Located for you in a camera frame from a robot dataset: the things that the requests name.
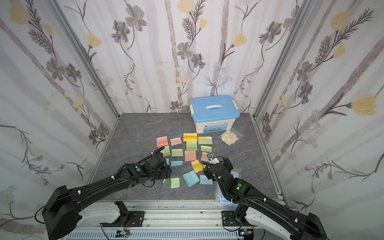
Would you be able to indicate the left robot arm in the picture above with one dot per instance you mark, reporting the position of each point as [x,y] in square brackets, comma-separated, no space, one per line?
[61,213]

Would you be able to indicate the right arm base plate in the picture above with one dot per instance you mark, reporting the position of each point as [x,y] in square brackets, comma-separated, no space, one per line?
[229,219]

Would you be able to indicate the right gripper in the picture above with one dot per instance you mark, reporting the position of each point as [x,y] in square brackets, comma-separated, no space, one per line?
[221,165]

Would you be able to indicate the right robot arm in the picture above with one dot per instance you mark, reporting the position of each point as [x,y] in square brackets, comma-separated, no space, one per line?
[256,209]

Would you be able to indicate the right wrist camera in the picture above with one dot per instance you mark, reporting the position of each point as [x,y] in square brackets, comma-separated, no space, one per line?
[212,159]

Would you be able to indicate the torn pink memo page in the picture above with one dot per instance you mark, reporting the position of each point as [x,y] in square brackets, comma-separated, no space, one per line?
[204,157]

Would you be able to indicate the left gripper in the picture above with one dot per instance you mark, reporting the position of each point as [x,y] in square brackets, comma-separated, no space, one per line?
[167,172]

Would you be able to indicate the yellow memo pad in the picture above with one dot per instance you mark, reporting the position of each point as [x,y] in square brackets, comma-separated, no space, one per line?
[190,137]
[197,166]

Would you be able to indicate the small green memo pad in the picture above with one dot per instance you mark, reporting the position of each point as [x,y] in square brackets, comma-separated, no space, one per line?
[167,182]

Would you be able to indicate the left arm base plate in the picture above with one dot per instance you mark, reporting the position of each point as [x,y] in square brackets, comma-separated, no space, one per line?
[132,219]

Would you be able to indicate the torn yellow memo page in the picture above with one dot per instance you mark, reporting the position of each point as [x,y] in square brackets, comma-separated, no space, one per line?
[205,140]

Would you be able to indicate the torn green memo page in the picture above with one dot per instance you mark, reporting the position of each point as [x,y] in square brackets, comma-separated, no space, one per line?
[206,149]

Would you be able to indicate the small circuit board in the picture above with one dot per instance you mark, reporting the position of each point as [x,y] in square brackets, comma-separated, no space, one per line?
[123,234]

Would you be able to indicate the torn blue memo page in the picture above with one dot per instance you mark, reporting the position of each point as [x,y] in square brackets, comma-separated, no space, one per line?
[205,181]

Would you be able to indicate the white storage box blue lid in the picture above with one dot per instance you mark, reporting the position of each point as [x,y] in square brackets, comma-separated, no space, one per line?
[214,113]

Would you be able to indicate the pink memo pad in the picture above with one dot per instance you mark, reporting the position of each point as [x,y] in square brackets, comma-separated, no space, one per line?
[190,156]
[162,141]

